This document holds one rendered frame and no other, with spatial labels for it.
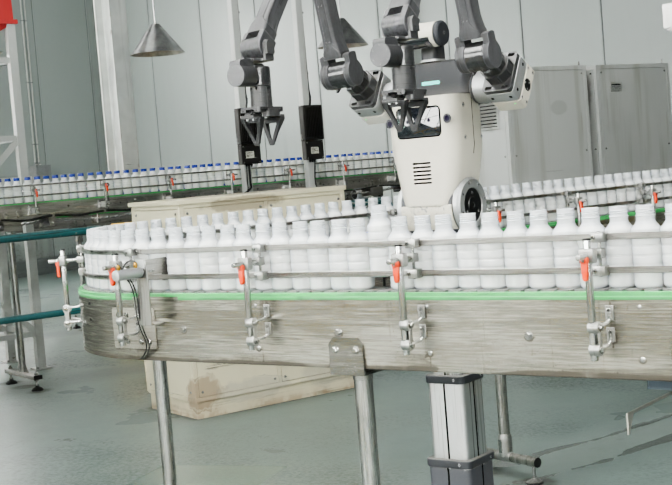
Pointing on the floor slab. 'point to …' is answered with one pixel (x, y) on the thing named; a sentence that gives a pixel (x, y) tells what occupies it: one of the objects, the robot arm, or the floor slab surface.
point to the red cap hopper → (21, 184)
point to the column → (115, 76)
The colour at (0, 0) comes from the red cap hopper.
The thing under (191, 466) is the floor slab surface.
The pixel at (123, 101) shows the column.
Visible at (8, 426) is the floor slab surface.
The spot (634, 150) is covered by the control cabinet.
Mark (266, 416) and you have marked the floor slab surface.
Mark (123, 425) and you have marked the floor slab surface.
